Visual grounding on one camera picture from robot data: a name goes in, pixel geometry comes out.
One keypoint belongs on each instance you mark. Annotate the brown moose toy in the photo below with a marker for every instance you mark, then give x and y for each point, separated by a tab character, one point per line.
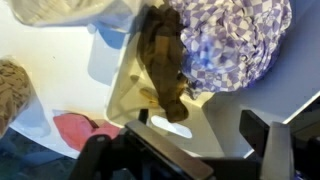
163	63

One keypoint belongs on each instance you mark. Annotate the red pink flat cloth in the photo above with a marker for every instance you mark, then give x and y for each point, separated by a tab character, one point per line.
80	128

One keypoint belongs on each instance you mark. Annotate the white plastic basket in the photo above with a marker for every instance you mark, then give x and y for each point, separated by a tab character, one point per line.
233	116

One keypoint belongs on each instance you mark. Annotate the clear glass with contents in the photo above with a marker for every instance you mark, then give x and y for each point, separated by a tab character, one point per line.
11	96

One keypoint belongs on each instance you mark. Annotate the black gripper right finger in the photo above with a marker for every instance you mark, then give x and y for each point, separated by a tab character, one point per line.
278	153

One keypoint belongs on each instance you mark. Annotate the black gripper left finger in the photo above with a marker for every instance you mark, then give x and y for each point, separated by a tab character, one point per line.
163	150

